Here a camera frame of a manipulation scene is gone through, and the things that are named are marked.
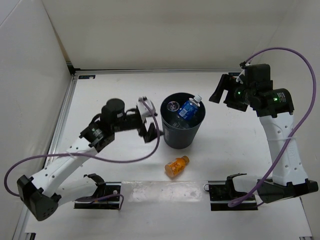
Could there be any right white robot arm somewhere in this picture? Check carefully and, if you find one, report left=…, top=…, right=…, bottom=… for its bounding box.
left=209, top=64, right=319, bottom=208

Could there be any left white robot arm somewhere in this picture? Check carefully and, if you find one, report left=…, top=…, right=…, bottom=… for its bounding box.
left=17, top=97, right=161, bottom=222

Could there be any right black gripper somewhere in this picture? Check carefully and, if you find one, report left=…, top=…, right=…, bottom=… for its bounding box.
left=209, top=74, right=255, bottom=113

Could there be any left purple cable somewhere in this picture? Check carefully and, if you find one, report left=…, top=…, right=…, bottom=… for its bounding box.
left=4, top=98, right=161, bottom=210

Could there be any clear bottle green blue label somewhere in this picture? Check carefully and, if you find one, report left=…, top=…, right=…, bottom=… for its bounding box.
left=169, top=117, right=198, bottom=129

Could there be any dark grey plastic bin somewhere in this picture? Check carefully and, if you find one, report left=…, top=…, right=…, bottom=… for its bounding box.
left=160, top=92, right=206, bottom=149

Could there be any orange juice bottle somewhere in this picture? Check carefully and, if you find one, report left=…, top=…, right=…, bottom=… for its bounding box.
left=164, top=155, right=190, bottom=179

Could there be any purple cable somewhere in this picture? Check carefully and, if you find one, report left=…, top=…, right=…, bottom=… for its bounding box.
left=4, top=98, right=161, bottom=210
left=227, top=47, right=316, bottom=208

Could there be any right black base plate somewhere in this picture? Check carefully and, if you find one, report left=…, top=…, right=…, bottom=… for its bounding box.
left=203, top=181, right=259, bottom=212

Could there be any clear bottle without label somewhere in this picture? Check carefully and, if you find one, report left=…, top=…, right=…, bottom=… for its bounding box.
left=166, top=101, right=180, bottom=112

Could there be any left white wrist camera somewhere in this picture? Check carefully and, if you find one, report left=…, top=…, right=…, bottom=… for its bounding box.
left=136, top=96, right=158, bottom=124

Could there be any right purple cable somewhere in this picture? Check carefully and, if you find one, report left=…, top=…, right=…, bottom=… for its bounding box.
left=227, top=47, right=316, bottom=208

